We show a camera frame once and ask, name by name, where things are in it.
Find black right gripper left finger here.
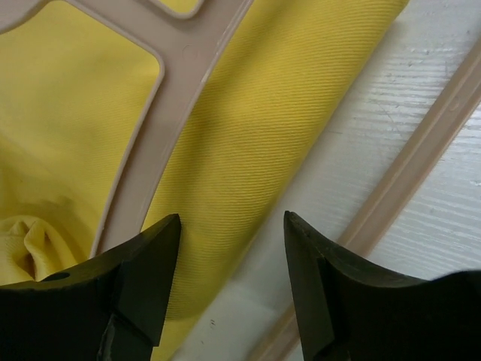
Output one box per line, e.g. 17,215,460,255
1,214,181,360

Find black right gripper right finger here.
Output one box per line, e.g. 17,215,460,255
284,212,480,360

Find yellow trousers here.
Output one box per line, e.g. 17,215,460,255
1,1,406,360

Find beige plastic hanger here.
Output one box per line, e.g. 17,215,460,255
1,1,480,360

